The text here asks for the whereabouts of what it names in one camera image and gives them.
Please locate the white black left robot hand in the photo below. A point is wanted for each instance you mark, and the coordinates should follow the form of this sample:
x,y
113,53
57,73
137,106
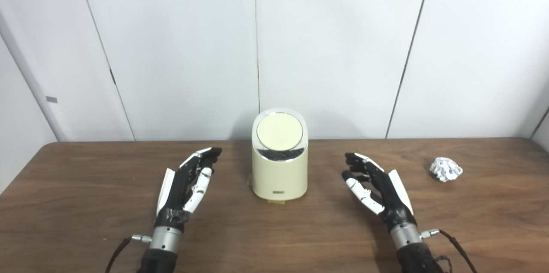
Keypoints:
x,y
176,187

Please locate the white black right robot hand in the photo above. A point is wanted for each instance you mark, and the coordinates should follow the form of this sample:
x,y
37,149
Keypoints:
x,y
388,196

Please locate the white paper ball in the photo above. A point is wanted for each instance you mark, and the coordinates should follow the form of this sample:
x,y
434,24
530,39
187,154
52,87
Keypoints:
x,y
446,169

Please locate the round cream bin lid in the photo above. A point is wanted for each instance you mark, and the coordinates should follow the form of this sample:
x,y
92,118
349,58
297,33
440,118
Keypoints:
x,y
279,130

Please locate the yellowish tape under bin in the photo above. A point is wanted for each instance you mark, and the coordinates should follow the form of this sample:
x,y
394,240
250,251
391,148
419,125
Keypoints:
x,y
276,201

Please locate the cream-colored bin body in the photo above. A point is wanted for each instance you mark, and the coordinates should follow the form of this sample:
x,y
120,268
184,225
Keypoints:
x,y
279,174

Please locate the black wall panel hinge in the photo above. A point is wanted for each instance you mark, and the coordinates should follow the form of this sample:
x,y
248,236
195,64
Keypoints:
x,y
113,77

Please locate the small gray wall label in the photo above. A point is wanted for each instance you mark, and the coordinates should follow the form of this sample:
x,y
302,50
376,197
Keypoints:
x,y
51,99

